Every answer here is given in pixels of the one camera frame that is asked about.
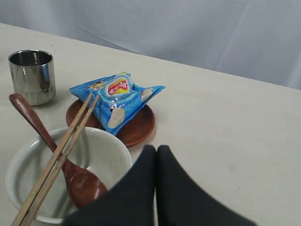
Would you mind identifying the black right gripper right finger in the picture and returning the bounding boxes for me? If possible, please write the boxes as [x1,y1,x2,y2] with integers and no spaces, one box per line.
[156,145,255,226]

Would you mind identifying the brown round wooden plate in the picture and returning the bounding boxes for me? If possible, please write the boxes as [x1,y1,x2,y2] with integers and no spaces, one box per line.
[66,99,155,148]

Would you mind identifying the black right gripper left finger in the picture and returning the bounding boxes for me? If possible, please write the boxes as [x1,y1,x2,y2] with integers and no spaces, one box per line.
[61,145,156,226]

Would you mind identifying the red-brown wooden spoon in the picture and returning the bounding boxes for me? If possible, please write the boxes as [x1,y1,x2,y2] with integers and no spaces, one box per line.
[9,93,108,208]

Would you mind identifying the white floral ceramic bowl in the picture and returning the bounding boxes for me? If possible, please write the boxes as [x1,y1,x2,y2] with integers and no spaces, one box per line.
[5,127,133,225]

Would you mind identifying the silver metal cup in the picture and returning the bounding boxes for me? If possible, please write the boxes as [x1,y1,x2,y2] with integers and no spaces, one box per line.
[8,49,56,106]

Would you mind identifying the brown wooden chopstick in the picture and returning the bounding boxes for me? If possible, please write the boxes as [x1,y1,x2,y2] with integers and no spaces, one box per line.
[9,94,106,226]
[11,93,97,226]

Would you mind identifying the blue chips bag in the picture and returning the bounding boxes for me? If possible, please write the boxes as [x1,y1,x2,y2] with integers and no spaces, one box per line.
[69,72,165,135]

